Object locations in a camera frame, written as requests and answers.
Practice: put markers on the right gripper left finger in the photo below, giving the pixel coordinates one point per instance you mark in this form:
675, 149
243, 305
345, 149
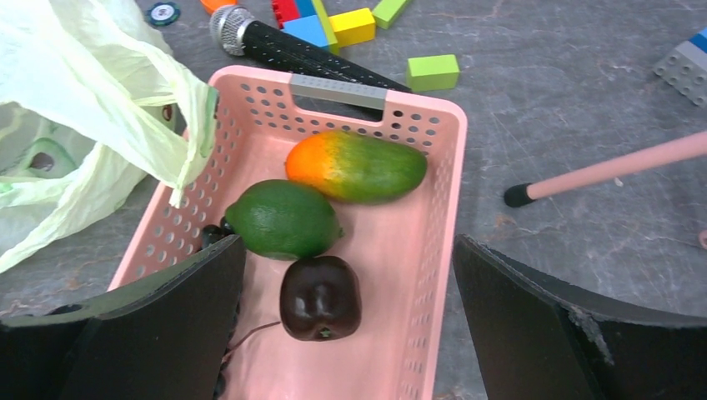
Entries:
163, 336

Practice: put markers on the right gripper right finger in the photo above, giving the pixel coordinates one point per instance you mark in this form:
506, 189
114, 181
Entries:
539, 337

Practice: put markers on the dark fake apple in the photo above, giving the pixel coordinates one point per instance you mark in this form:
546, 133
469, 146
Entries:
320, 299

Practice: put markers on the fake green lime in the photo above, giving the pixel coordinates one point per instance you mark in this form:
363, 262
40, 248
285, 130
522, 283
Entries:
284, 220

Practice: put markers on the fake mango green orange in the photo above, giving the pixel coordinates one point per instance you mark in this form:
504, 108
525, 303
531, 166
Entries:
356, 169

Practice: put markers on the green avocado plastic bag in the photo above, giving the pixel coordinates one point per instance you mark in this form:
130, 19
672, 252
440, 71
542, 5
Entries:
92, 101

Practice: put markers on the pink music stand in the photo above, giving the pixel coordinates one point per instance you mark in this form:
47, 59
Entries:
677, 150

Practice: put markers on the pink plastic basket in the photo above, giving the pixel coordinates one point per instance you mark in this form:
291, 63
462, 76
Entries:
400, 251

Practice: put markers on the short green block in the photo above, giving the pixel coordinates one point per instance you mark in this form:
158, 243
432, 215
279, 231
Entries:
431, 73

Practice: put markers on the grey blue green brick stack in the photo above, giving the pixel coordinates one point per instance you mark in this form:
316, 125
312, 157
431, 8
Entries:
684, 68

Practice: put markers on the black microphone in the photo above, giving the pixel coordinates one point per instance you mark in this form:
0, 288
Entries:
317, 73

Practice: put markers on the poker chip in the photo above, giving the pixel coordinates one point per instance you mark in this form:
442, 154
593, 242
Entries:
163, 13

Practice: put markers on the red blue brick stack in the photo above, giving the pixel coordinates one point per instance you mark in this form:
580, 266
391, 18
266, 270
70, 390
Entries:
305, 20

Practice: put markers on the yellow small block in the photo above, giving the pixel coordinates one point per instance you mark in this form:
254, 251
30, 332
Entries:
353, 27

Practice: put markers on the long green block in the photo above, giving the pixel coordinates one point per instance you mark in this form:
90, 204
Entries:
387, 11

